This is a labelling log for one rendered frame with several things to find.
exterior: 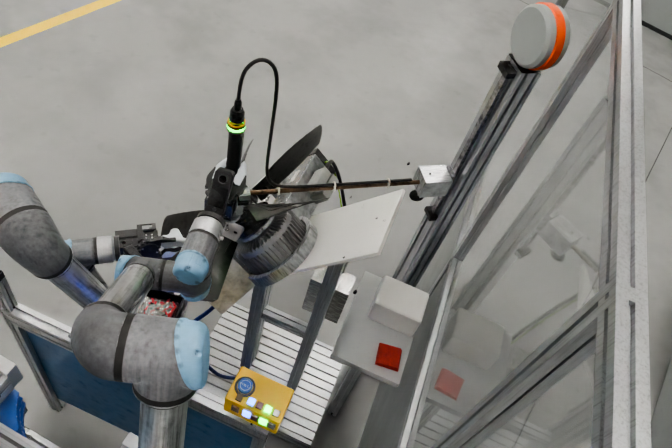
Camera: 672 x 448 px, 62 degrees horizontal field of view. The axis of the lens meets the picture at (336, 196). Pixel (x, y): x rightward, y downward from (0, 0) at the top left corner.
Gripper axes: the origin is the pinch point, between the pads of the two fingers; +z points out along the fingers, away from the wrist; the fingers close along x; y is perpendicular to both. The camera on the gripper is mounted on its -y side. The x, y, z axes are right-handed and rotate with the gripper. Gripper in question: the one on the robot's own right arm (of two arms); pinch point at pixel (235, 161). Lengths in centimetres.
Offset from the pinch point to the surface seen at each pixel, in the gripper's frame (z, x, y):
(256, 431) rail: -45, 25, 61
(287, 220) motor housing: 7.5, 16.2, 28.5
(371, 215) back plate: 8.9, 40.1, 16.9
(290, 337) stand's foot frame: 24, 29, 139
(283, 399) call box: -43, 29, 39
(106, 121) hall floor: 134, -114, 149
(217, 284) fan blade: -21.9, 3.5, 25.7
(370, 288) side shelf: 12, 50, 61
